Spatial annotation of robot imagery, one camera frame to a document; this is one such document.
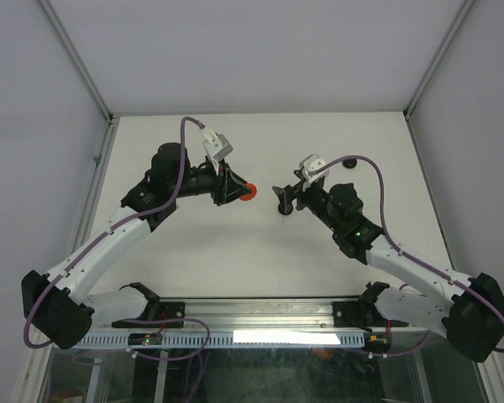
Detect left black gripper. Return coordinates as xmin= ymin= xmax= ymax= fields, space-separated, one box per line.
xmin=172 ymin=157 xmax=253 ymax=207

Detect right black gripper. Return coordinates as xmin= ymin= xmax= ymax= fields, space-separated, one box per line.
xmin=270 ymin=178 xmax=341 ymax=235

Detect orange charging case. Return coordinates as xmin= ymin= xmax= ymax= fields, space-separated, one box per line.
xmin=239 ymin=183 xmax=257 ymax=202

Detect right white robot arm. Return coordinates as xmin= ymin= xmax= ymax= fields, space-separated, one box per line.
xmin=273 ymin=181 xmax=504 ymax=363

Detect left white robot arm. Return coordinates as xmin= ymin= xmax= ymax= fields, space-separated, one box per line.
xmin=21 ymin=143 xmax=257 ymax=349

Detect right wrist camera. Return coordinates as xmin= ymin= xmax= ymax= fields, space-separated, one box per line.
xmin=296 ymin=154 xmax=328 ymax=191

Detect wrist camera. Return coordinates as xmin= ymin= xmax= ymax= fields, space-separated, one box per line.
xmin=296 ymin=154 xmax=328 ymax=191
xmin=200 ymin=127 xmax=234 ymax=163

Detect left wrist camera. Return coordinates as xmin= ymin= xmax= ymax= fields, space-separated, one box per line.
xmin=200 ymin=127 xmax=234 ymax=163

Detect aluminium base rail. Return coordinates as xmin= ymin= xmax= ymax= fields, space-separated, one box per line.
xmin=83 ymin=296 xmax=446 ymax=335

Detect white slotted cable duct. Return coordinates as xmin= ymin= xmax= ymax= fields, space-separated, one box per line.
xmin=75 ymin=330 xmax=365 ymax=350

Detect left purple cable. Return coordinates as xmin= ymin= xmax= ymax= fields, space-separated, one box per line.
xmin=23 ymin=116 xmax=207 ymax=349

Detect purple cable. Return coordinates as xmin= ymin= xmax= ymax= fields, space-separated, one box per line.
xmin=314 ymin=154 xmax=504 ymax=359
xmin=23 ymin=116 xmax=207 ymax=349

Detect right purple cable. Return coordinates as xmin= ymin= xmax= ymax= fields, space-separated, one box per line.
xmin=314 ymin=154 xmax=504 ymax=359

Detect left metal frame post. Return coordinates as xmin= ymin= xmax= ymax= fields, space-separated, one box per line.
xmin=34 ymin=0 xmax=114 ymax=123

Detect metal corner frame post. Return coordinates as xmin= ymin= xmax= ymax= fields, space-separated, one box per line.
xmin=403 ymin=0 xmax=478 ymax=122

